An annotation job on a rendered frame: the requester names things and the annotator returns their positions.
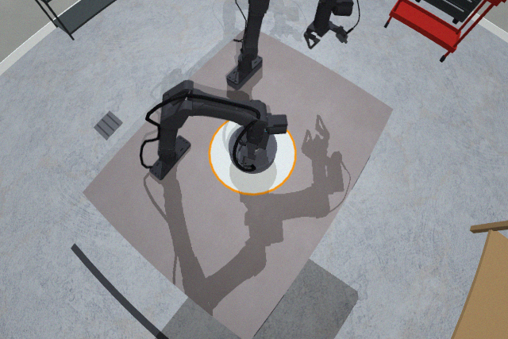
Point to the white circular mat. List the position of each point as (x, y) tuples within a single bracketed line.
[(245, 182)]

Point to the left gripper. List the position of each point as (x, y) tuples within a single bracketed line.
[(320, 25)]

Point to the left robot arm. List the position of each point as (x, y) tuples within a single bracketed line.
[(248, 58)]

